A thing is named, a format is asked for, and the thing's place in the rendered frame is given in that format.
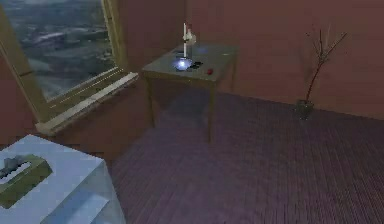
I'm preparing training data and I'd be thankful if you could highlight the olive wooden side table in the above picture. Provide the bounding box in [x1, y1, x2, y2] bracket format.
[141, 42, 240, 144]

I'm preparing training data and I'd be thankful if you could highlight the white desk lamp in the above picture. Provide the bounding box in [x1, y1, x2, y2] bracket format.
[173, 22, 198, 72]

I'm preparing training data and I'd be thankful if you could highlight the bare twig plant in vase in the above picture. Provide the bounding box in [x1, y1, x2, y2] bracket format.
[294, 27, 348, 121]

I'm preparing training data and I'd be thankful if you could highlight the white cabinet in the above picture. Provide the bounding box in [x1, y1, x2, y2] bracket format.
[0, 133, 127, 224]

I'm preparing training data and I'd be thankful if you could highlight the wooden framed window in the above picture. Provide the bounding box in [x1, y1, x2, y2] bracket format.
[0, 0, 140, 136]

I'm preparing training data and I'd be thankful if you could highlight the olive green tissue box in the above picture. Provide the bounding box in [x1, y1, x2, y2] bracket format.
[0, 153, 54, 210]

